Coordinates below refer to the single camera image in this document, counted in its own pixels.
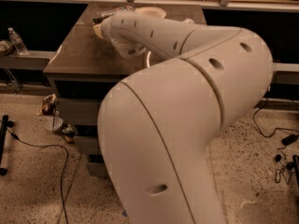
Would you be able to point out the grey drawer cabinet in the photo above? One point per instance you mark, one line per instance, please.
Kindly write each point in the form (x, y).
(87, 67)

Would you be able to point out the grey drawer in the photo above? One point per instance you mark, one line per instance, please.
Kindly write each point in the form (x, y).
(87, 145)
(78, 111)
(97, 169)

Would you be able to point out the snack bags on floor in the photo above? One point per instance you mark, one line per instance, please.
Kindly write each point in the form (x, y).
(57, 124)

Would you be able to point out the black stand right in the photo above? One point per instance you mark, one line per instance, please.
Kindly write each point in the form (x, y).
(287, 171)

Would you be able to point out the black stand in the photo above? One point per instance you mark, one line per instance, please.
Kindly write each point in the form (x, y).
(5, 136)
(287, 171)

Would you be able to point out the middle grey drawer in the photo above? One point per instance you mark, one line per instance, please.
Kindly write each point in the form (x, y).
(87, 145)

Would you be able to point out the top grey drawer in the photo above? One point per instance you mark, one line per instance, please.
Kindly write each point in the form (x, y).
(78, 111)

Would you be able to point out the crushed clear plastic bottle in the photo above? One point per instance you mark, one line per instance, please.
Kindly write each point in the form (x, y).
(101, 15)

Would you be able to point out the bowl on left shelf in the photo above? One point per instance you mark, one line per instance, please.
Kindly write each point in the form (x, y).
(6, 48)

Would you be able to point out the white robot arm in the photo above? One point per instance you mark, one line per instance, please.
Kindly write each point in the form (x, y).
(154, 126)

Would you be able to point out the blue tape cross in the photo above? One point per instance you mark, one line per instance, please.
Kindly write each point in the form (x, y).
(124, 213)

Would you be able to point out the white ceramic bowl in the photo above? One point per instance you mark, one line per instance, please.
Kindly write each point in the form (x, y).
(151, 11)

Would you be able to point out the bottom grey drawer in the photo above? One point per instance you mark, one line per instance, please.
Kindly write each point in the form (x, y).
(97, 169)

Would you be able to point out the upright water bottle on shelf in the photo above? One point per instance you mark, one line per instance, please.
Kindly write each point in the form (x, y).
(17, 42)

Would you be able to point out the clear water bottle white cap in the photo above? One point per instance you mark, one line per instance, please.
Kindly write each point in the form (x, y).
(190, 21)

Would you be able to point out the black stand left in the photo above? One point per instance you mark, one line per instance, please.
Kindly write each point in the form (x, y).
(5, 136)

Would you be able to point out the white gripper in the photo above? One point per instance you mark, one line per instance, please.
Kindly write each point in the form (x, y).
(105, 27)

